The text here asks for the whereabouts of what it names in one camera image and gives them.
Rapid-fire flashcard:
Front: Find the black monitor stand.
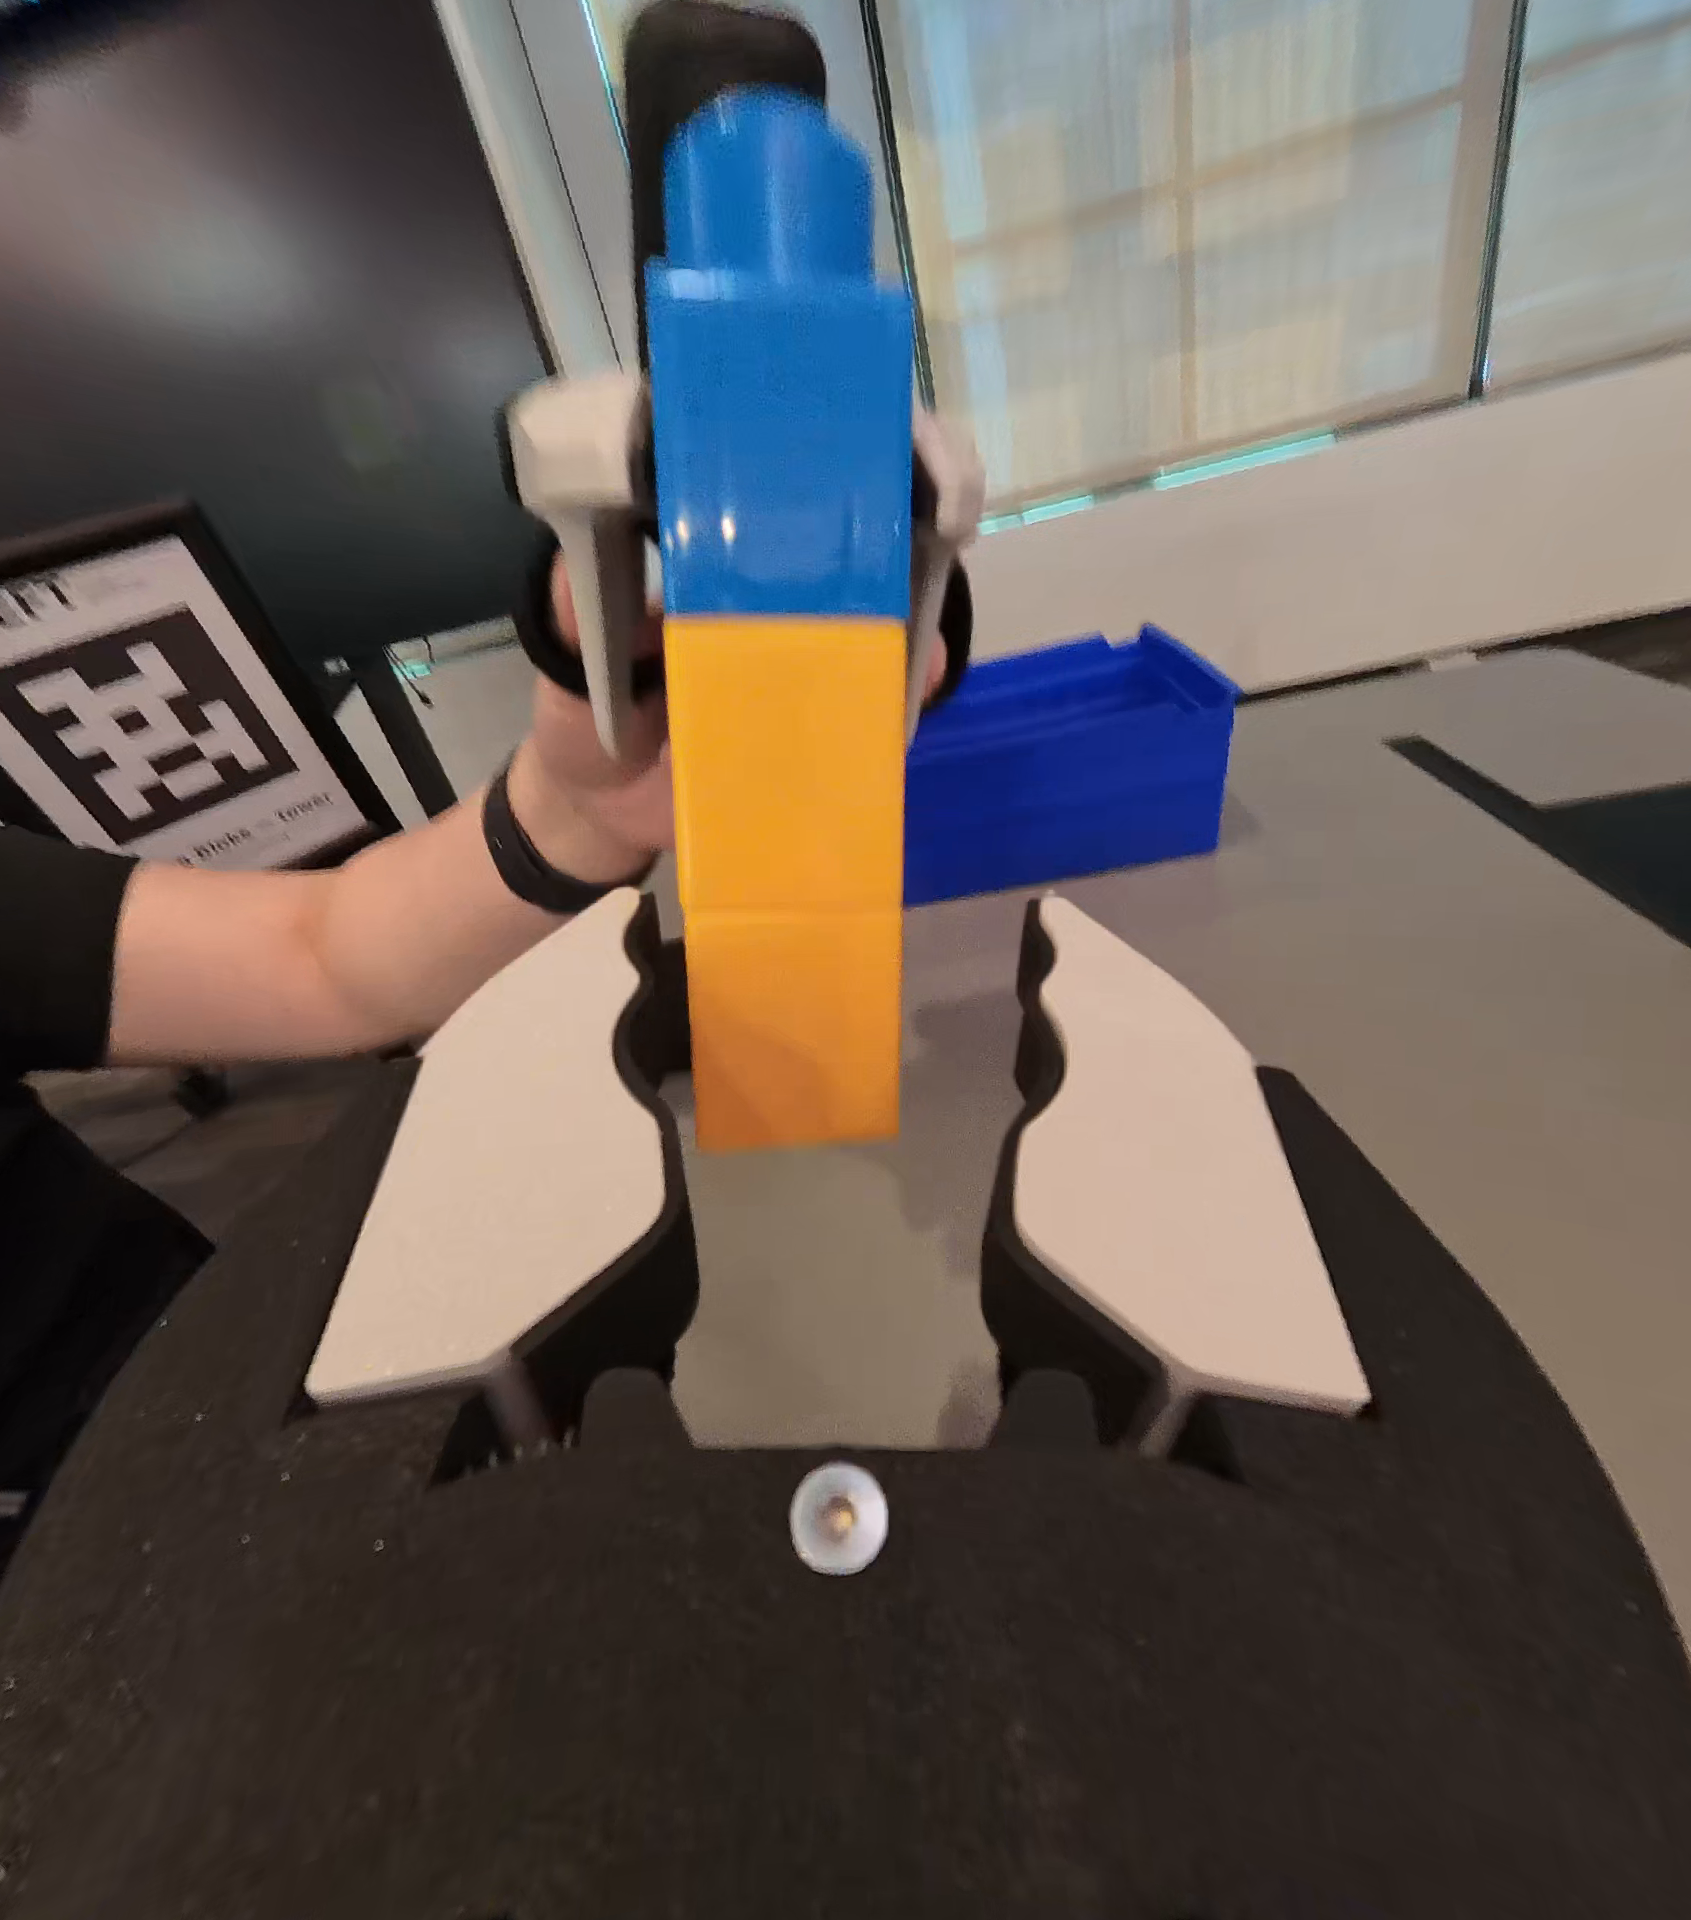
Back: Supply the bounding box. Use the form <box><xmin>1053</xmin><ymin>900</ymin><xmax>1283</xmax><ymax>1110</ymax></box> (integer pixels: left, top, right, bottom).
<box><xmin>320</xmin><ymin>636</ymin><xmax>463</xmax><ymax>824</ymax></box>

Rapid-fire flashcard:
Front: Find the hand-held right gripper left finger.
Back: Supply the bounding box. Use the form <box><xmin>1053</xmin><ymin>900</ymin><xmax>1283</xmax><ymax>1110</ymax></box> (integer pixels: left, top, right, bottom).
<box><xmin>306</xmin><ymin>889</ymin><xmax>703</xmax><ymax>1441</ymax></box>

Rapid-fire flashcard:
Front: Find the marker sign board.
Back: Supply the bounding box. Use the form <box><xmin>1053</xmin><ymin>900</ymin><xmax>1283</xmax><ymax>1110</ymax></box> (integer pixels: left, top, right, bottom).
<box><xmin>0</xmin><ymin>503</ymin><xmax>403</xmax><ymax>872</ymax></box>

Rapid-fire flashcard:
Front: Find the blue mega block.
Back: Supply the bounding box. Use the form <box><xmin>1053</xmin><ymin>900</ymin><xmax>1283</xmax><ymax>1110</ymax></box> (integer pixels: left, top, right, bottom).
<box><xmin>645</xmin><ymin>91</ymin><xmax>917</xmax><ymax>620</ymax></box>

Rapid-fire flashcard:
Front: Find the blue plastic bin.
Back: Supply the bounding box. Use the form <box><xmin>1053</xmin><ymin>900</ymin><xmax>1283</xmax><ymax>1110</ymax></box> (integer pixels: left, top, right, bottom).
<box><xmin>901</xmin><ymin>623</ymin><xmax>1241</xmax><ymax>911</ymax></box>

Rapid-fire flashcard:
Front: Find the person's left forearm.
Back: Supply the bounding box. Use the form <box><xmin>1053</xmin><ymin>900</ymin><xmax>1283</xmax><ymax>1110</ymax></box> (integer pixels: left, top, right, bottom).
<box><xmin>110</xmin><ymin>795</ymin><xmax>523</xmax><ymax>1071</ymax></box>

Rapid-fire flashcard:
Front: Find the large black monitor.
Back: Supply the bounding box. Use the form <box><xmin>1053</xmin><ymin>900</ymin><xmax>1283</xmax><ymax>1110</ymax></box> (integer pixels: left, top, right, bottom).
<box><xmin>0</xmin><ymin>0</ymin><xmax>553</xmax><ymax>662</ymax></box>

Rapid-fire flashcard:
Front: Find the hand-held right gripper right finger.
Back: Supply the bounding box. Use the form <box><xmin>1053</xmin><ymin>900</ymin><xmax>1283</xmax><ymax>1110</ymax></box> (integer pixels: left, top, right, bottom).
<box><xmin>979</xmin><ymin>892</ymin><xmax>1375</xmax><ymax>1454</ymax></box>

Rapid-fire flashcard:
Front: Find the large window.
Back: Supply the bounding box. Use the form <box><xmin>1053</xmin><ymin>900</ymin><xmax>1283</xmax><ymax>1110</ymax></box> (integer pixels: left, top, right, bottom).
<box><xmin>867</xmin><ymin>0</ymin><xmax>1691</xmax><ymax>535</ymax></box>

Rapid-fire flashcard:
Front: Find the orange mega block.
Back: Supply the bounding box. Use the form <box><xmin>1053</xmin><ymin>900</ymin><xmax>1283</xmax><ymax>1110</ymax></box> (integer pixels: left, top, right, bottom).
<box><xmin>683</xmin><ymin>900</ymin><xmax>907</xmax><ymax>1154</ymax></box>
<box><xmin>661</xmin><ymin>615</ymin><xmax>909</xmax><ymax>919</ymax></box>

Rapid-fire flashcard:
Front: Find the person's left hand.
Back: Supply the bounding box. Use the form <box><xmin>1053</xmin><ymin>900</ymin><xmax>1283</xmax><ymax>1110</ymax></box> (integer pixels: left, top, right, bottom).
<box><xmin>507</xmin><ymin>555</ymin><xmax>679</xmax><ymax>889</ymax></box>

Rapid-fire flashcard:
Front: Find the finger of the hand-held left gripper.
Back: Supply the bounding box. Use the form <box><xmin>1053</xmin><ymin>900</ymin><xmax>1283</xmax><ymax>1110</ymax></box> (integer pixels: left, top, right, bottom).
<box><xmin>909</xmin><ymin>413</ymin><xmax>989</xmax><ymax>542</ymax></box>
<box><xmin>503</xmin><ymin>374</ymin><xmax>669</xmax><ymax>762</ymax></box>

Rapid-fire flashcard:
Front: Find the black wrist band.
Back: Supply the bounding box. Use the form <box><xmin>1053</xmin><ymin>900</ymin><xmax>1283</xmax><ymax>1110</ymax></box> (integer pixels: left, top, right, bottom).
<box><xmin>481</xmin><ymin>755</ymin><xmax>651</xmax><ymax>914</ymax></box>

